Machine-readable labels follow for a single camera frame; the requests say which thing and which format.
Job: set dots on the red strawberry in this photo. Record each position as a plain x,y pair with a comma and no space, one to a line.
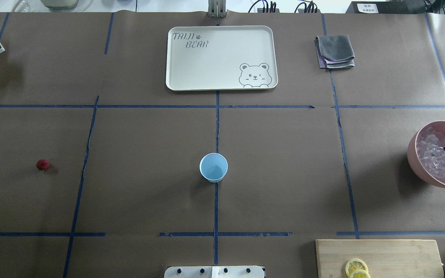
43,164

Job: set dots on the pile of ice cubes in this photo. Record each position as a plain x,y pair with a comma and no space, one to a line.
430,151

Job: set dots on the blue plastic cup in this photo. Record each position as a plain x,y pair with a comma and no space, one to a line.
213,167

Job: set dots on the pink bowl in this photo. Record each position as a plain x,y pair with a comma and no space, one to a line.
415,162

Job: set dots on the wooden cutting board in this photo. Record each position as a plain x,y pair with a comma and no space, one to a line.
385,258

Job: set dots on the grey folded cloth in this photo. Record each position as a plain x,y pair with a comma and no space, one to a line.
334,52

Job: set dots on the lemon slices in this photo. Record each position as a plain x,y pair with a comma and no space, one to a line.
356,268

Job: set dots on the cream bear tray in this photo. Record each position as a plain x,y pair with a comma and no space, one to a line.
220,58

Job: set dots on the aluminium frame post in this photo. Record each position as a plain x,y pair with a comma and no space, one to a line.
217,8

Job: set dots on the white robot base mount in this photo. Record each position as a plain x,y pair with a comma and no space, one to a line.
251,271

